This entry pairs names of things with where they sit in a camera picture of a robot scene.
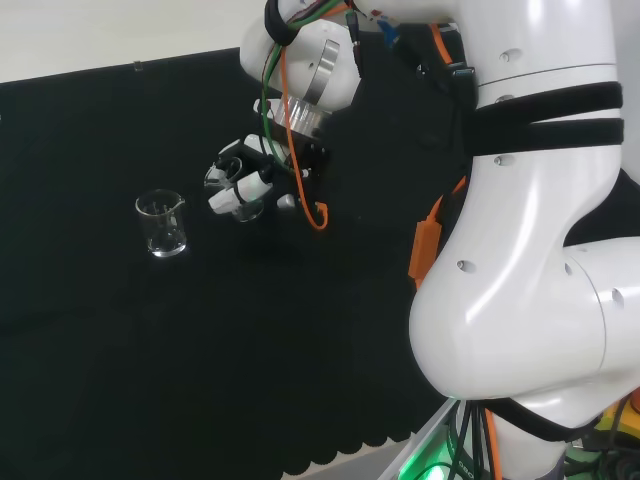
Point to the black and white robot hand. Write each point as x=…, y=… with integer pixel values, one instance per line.
x=305, y=165

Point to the small clear glass beaker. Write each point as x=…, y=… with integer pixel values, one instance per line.
x=248, y=215

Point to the large clear glass beaker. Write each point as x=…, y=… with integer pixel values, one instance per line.
x=162, y=235

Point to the black bench cloth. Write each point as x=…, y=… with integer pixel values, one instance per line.
x=250, y=325

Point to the black hub with blue ports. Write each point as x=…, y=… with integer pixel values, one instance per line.
x=462, y=71

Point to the small clear cloth clip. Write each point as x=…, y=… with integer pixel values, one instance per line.
x=138, y=67

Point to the yellow stop button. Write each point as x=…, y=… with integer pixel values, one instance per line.
x=612, y=422

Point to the grey metal bench rail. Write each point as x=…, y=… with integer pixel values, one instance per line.
x=417, y=442

